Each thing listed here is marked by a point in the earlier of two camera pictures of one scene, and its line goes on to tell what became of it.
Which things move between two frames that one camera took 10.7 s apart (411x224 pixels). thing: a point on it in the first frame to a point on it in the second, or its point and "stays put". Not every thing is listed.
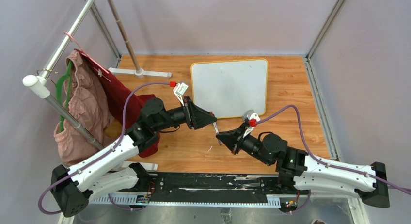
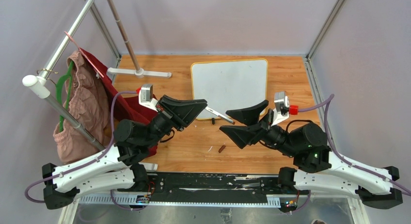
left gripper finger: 200,117 to 185,111
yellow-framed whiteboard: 227,89 stays put
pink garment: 89,105 stays put
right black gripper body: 238,145 to 271,130
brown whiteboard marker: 217,132 to 219,114
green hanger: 69,75 stays put
